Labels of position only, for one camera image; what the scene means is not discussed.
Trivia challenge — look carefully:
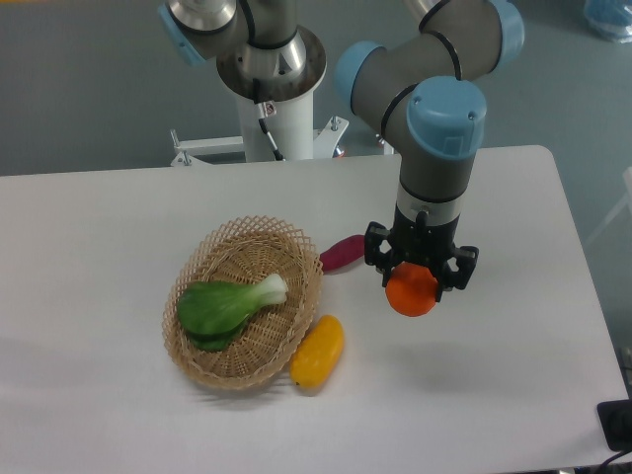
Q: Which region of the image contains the green bok choy toy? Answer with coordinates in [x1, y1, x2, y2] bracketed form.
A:
[176, 274, 288, 352]

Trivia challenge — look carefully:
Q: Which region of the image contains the blue bag in corner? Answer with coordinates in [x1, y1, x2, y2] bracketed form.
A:
[584, 0, 631, 43]

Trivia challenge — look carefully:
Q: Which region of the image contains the woven wicker basket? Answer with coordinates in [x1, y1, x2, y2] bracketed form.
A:
[162, 216, 323, 390]

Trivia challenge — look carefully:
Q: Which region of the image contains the yellow toy mango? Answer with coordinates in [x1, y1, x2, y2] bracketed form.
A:
[289, 315, 345, 391]

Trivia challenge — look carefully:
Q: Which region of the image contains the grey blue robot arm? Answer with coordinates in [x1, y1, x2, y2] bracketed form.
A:
[158, 1, 524, 298]

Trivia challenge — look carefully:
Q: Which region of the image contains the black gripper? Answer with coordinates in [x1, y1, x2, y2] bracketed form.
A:
[363, 206, 479, 302]

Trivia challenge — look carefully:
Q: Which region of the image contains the black device at table edge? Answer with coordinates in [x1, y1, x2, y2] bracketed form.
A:
[596, 399, 631, 451]

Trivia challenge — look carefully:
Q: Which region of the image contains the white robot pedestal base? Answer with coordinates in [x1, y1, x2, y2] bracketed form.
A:
[170, 27, 350, 167]

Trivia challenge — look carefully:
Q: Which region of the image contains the white frame at right edge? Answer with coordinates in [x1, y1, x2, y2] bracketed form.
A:
[585, 167, 631, 247]

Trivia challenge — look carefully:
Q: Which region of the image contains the purple sweet potato toy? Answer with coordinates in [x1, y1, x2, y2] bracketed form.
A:
[320, 234, 364, 274]

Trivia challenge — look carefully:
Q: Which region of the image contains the black cable on pedestal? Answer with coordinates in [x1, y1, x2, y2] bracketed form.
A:
[252, 78, 286, 162]

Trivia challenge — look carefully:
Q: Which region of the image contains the orange toy fruit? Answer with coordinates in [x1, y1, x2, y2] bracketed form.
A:
[385, 262, 438, 317]

